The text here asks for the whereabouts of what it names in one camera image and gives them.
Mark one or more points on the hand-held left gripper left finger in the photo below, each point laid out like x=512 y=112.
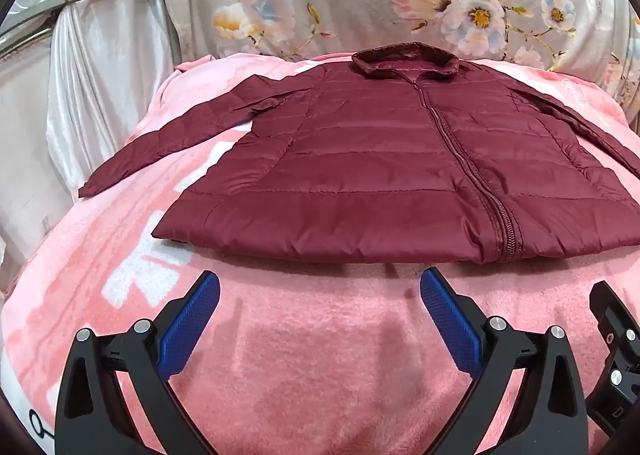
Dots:
x=192 y=320

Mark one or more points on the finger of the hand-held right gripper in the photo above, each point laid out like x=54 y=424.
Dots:
x=612 y=317

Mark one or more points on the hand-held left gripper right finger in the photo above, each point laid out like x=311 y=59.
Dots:
x=447 y=320

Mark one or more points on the maroon puffer jacket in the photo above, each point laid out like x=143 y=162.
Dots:
x=370 y=150

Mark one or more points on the pink printed blanket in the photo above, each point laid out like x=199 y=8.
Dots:
x=310 y=360

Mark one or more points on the white satin curtain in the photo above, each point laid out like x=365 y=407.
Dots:
x=105 y=75

